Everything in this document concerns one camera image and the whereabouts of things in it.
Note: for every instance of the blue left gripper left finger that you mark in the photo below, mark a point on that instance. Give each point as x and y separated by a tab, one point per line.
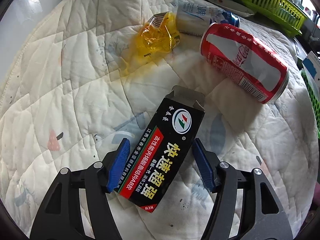
115	163

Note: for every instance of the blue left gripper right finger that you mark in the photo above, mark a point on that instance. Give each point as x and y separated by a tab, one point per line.
206	163

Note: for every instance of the black glue box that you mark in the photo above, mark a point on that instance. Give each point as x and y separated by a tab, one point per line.
162	148

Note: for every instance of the red cola can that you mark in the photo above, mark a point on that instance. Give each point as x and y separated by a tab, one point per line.
246	60

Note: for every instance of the blue drink can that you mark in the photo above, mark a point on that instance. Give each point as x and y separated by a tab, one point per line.
194	19

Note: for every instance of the green perforated trash basket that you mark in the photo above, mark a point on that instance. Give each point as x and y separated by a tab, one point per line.
312	96

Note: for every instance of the white quilted cloth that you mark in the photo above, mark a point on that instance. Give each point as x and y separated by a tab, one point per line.
73	91

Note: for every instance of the yellow crumpled plastic wrapper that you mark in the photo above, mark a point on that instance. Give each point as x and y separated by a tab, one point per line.
156	39

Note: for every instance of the white ceramic bowl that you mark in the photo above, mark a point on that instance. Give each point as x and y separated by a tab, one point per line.
233	7

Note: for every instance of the lime green dish rack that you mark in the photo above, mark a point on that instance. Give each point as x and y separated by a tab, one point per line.
282	12

